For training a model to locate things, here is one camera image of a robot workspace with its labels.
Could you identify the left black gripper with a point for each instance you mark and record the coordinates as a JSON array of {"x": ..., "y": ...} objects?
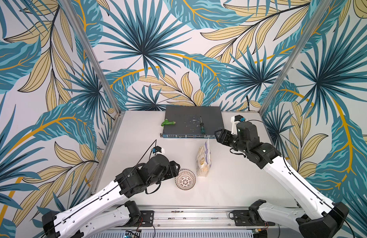
[{"x": 171, "y": 169}]

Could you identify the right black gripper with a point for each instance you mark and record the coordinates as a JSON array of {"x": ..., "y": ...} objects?
[{"x": 224, "y": 138}]

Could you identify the white patterned breakfast bowl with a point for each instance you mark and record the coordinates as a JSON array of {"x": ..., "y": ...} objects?
[{"x": 185, "y": 180}]

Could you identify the clear oats bag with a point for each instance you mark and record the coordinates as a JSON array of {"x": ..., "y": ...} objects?
[{"x": 203, "y": 160}]

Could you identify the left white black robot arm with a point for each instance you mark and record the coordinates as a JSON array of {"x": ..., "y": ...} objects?
[{"x": 110, "y": 206}]

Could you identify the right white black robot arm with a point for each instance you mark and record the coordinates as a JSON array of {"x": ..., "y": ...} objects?
[{"x": 316, "y": 217}]

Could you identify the green plastic fitting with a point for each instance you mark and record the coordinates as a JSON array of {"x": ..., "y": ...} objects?
[{"x": 166, "y": 122}]

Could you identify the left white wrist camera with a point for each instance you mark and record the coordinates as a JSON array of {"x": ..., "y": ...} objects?
[{"x": 157, "y": 150}]

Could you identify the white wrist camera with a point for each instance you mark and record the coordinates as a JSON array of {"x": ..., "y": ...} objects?
[
  {"x": 235, "y": 120},
  {"x": 157, "y": 150}
]

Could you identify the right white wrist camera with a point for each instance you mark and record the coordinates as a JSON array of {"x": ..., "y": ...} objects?
[{"x": 235, "y": 120}]

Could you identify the green handled screwdriver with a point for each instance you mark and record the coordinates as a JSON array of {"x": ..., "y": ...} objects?
[{"x": 202, "y": 128}]

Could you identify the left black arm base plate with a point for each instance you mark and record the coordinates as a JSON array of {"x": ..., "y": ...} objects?
[{"x": 142, "y": 219}]

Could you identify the grey network switch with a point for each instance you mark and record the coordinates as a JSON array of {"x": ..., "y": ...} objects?
[{"x": 187, "y": 120}]

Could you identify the aluminium front rail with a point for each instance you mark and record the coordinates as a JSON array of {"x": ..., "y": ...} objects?
[{"x": 196, "y": 223}]

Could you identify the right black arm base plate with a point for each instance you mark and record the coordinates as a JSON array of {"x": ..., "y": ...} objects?
[{"x": 248, "y": 218}]

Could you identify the right aluminium frame post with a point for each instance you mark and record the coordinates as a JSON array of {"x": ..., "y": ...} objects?
[{"x": 314, "y": 20}]

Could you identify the aluminium frame post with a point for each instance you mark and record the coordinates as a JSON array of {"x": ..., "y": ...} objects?
[
  {"x": 314, "y": 20},
  {"x": 82, "y": 36}
]

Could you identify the left aluminium frame post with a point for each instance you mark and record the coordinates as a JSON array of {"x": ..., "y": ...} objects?
[{"x": 82, "y": 36}]

